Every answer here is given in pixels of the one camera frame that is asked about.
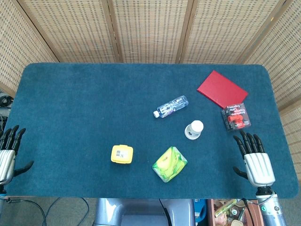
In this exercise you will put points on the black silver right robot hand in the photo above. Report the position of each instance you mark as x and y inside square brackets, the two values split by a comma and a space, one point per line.
[258, 167]

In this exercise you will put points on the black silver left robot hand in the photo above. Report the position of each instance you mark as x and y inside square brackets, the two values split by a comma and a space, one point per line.
[7, 160]

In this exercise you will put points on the white paper cup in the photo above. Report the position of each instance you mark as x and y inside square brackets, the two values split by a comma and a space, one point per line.
[194, 130]

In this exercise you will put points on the black red coffee capsule box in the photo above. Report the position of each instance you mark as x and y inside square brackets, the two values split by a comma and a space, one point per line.
[236, 117]

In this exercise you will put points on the wooden crate of props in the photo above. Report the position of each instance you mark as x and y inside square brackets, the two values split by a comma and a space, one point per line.
[225, 212]

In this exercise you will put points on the blue plastic object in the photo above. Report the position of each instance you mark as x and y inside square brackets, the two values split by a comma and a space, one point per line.
[200, 209]

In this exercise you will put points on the flat red box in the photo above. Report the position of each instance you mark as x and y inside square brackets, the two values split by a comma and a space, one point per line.
[222, 89]

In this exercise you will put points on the green yellow tissue pack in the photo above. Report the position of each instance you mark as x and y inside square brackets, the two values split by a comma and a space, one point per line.
[169, 164]

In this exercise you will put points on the dark teal table mat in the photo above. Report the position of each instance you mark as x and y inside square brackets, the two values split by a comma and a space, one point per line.
[94, 106]

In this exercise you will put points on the clear plastic water bottle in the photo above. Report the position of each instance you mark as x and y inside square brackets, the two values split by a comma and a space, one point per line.
[171, 106]

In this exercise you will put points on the yellow lidded green tub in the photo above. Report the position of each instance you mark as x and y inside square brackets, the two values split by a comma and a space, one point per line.
[121, 154]

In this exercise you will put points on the grey robot torso base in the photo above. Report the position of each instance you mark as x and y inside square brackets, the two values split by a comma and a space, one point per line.
[141, 214]

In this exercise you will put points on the woven rattan folding screen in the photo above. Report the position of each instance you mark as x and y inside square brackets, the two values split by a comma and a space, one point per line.
[150, 30]

